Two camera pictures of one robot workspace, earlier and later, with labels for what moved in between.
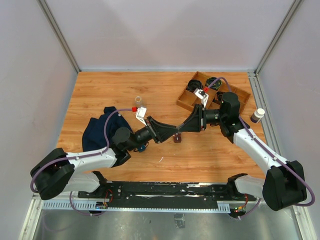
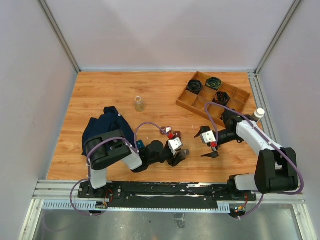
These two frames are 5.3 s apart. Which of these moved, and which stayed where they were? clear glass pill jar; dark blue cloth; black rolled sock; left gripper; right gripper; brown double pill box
Moved: left gripper; right gripper
Stayed: clear glass pill jar; black rolled sock; dark blue cloth; brown double pill box
